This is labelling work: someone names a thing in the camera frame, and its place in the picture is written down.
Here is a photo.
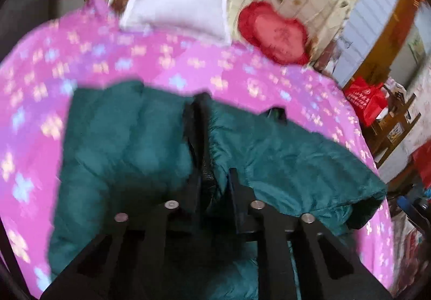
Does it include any white pillow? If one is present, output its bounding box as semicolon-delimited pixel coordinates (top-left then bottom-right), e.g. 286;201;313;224
119;0;233;44

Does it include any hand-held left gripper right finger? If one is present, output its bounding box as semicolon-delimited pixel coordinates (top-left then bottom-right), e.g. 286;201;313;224
229;168;393;300

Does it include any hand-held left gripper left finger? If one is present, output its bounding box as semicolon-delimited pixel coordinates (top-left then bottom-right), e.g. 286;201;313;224
40;165;206;300

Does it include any pink floral bedsheet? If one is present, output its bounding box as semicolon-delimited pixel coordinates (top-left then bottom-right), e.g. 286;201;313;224
0;0;396;299

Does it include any brown wooden door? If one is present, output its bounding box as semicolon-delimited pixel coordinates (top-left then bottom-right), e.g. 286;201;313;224
342;0;426;92

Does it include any wooden chair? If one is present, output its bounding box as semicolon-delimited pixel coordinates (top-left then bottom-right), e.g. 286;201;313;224
362;84;421;169

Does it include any red shopping bag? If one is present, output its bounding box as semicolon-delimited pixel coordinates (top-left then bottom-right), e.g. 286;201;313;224
343;76;388;127

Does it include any green down jacket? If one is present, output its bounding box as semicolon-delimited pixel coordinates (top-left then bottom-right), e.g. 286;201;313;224
47;80;388;300

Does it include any wall poster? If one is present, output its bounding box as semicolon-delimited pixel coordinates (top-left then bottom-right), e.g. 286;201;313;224
407;29;426;61

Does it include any red heart cushion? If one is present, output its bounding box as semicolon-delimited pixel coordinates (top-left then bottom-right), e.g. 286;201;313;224
237;0;310;66

